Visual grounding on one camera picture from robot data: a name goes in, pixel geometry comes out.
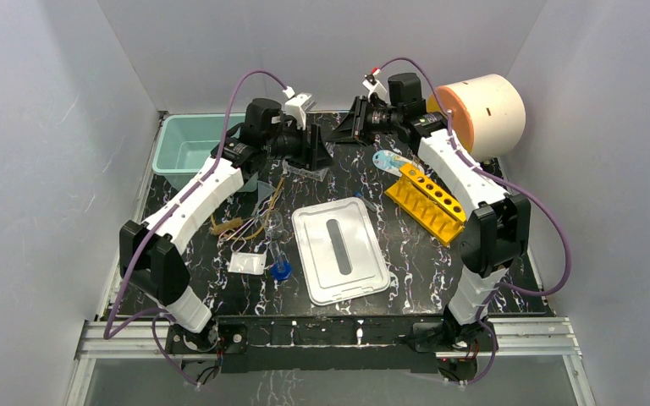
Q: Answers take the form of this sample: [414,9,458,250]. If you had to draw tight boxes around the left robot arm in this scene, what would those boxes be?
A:
[119,93,333,352]

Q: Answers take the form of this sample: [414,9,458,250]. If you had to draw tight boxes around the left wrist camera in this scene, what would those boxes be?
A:
[283,86,316,129]

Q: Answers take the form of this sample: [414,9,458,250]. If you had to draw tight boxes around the yellow test tube rack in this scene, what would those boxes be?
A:
[385,163,466,246]

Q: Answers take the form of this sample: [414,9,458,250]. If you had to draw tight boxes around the blue packaged item card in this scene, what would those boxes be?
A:
[372,150,422,178]

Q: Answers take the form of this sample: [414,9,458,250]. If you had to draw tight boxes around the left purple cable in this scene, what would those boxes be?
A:
[103,69,295,341]

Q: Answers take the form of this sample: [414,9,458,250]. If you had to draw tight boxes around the blue capped clear tube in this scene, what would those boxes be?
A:
[268,240,292,282]

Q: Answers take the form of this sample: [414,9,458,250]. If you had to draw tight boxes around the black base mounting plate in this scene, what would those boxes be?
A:
[166,315,498,382]

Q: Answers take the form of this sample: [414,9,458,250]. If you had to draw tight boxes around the clear plastic funnel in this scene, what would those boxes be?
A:
[251,180,277,217]

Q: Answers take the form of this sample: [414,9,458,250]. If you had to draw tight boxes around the clear plastic well plate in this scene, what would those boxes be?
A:
[282,160,328,182]

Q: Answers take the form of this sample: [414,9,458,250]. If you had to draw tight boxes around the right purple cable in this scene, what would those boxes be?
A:
[377,57,573,298]

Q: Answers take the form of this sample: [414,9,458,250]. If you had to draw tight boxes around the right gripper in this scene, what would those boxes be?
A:
[325,96,402,148]

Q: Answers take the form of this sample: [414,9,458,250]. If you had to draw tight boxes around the white plastic box lid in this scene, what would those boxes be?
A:
[291,197,390,306]

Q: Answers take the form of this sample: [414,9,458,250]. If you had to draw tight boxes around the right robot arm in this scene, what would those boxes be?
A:
[329,69,532,350]

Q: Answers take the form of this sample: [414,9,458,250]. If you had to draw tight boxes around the small white plastic bag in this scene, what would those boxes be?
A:
[228,252,267,276]

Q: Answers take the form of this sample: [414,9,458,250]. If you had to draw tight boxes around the teal plastic bin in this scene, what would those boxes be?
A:
[151,113,224,190]

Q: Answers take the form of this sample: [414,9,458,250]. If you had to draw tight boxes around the clear test tube blue cap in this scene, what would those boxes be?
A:
[354,192,378,213]

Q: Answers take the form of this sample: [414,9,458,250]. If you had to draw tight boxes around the purple cable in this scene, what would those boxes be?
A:
[377,57,573,298]
[103,69,295,341]

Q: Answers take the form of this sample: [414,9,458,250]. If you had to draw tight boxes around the cylindrical drawer cabinet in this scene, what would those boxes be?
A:
[427,74,526,162]

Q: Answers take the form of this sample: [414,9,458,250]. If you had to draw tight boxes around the aluminium frame rail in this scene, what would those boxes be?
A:
[75,317,581,360]

